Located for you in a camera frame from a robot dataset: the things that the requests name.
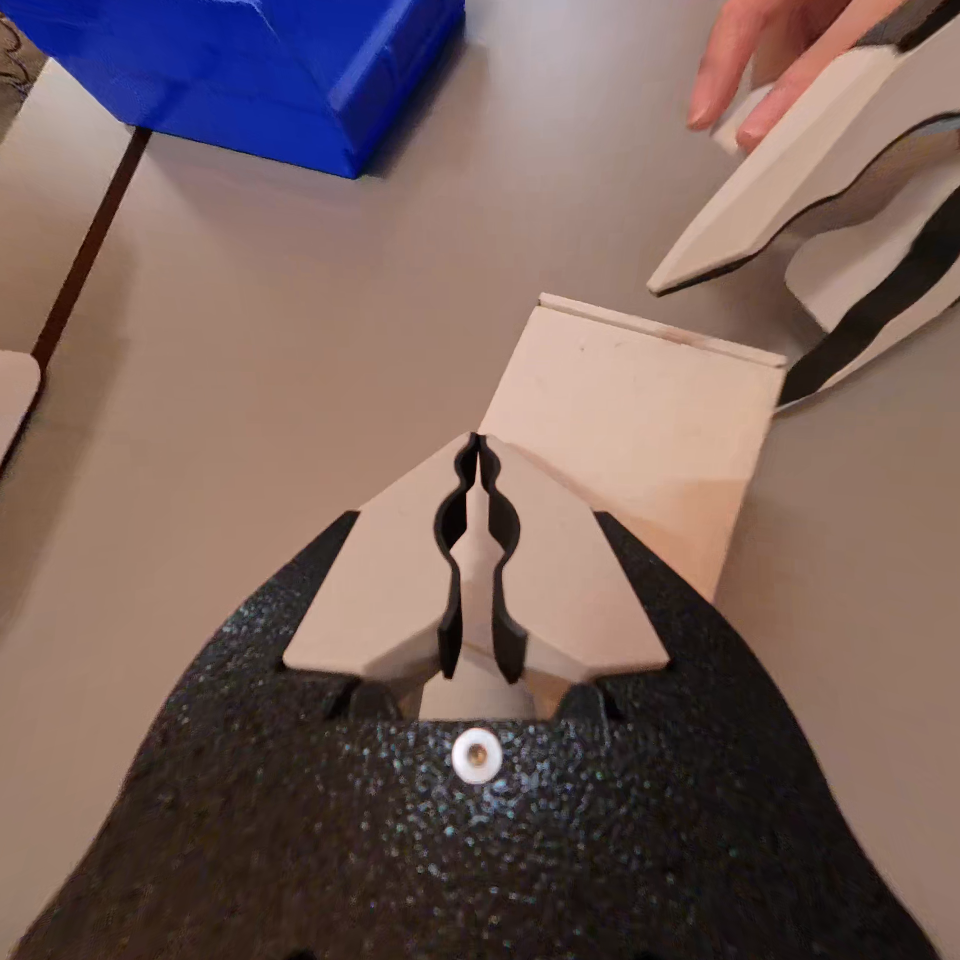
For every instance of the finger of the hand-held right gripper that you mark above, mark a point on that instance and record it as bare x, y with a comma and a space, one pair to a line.
810, 165
847, 277

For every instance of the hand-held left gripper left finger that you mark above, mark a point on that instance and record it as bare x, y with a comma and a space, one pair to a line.
375, 592

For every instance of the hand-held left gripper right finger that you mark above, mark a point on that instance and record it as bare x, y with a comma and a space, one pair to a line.
577, 600

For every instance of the white cardboard mailer box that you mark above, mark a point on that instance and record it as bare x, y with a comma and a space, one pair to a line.
637, 420

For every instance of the blue plastic bin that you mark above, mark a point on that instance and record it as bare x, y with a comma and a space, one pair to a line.
225, 67

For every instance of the grey desk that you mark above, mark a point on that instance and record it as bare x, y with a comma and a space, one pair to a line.
375, 300

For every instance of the person's right hand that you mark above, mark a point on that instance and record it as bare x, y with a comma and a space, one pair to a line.
735, 67

